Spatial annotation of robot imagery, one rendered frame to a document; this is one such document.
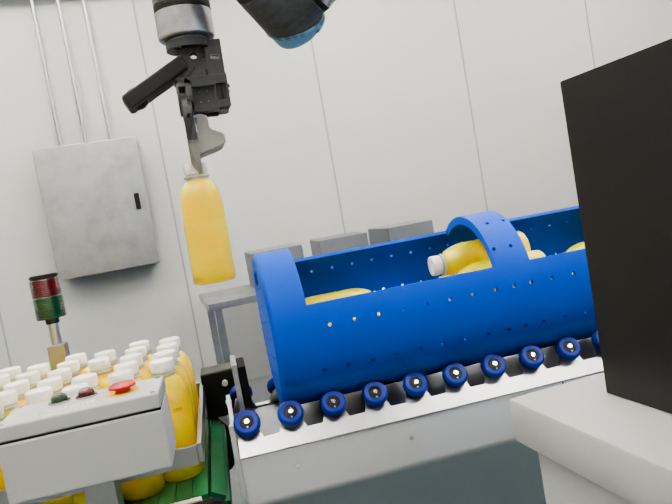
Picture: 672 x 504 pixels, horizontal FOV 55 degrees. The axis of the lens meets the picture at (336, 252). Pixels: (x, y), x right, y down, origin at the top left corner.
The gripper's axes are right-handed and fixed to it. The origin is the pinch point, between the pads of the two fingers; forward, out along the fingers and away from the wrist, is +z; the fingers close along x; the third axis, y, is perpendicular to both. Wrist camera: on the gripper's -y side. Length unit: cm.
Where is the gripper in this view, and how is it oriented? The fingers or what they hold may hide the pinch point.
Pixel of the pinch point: (195, 167)
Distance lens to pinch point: 109.0
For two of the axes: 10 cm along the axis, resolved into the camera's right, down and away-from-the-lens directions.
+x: -2.1, -0.4, 9.8
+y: 9.7, -1.6, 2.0
